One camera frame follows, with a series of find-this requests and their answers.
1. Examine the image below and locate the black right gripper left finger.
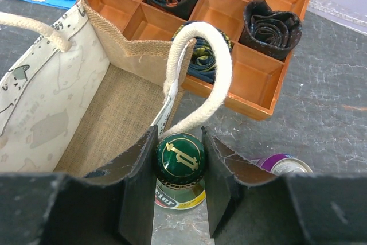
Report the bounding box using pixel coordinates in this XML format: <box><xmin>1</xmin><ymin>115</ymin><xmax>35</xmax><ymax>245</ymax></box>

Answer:
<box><xmin>1</xmin><ymin>126</ymin><xmax>158</xmax><ymax>244</ymax></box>

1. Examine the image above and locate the dark rolled fabric behind bag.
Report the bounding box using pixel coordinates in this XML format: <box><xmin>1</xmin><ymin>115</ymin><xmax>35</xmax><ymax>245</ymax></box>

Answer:
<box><xmin>188</xmin><ymin>22</ymin><xmax>233</xmax><ymax>84</ymax></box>

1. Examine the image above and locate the brown canvas bag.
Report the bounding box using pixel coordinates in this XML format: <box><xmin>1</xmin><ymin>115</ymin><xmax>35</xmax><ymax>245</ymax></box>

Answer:
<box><xmin>1</xmin><ymin>0</ymin><xmax>232</xmax><ymax>176</ymax></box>

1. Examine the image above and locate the purple soda can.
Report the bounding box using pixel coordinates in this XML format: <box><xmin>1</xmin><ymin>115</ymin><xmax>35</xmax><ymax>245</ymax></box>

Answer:
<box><xmin>250</xmin><ymin>154</ymin><xmax>313</xmax><ymax>176</ymax></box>

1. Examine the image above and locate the black rolled band right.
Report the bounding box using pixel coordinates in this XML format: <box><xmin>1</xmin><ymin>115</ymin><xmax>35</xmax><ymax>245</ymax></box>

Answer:
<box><xmin>239</xmin><ymin>0</ymin><xmax>302</xmax><ymax>61</ymax></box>

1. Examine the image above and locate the green glass bottle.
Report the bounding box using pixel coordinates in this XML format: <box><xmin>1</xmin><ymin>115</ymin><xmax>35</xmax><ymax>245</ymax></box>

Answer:
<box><xmin>153</xmin><ymin>133</ymin><xmax>207</xmax><ymax>211</ymax></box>

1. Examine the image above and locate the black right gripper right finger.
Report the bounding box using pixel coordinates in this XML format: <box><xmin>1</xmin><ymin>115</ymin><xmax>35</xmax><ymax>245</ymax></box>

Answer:
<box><xmin>202</xmin><ymin>127</ymin><xmax>366</xmax><ymax>244</ymax></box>

